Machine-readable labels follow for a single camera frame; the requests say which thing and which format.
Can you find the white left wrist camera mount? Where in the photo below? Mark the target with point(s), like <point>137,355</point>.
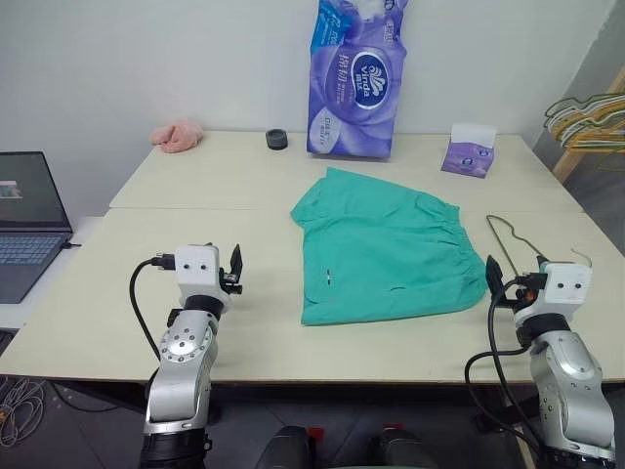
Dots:
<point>196,271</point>

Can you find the green shorts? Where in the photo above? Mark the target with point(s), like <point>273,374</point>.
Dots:
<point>381,244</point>

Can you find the black round container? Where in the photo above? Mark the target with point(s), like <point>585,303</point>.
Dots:
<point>277,140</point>

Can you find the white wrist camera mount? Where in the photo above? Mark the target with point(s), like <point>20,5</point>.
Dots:
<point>569,288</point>
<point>196,271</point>

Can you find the wooden rack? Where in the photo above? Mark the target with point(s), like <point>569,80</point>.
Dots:
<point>567,163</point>

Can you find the small purple tissue pack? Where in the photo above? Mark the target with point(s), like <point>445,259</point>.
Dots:
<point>466,160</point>

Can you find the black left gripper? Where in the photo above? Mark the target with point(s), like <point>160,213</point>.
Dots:
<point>229,283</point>

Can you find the grey laptop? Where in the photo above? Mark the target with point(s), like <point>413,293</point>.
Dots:
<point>29,195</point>

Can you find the large purple tissue pack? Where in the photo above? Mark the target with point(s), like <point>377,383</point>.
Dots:
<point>356,98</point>

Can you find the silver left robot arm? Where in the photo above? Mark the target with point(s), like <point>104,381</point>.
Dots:
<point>180,371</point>

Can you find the pink cloth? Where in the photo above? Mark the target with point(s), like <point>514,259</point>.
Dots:
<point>177,137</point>

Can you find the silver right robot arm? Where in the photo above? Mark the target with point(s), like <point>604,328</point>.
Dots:
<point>566,381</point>

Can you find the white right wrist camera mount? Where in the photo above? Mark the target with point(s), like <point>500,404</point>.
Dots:
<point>569,288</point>

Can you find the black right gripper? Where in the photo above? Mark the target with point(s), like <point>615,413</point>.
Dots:
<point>525,288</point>

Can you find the black laptop plug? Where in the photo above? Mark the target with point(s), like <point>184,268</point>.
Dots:
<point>72,244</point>

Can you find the dark rounded shape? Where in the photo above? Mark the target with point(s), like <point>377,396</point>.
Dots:
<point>288,449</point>
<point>403,449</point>

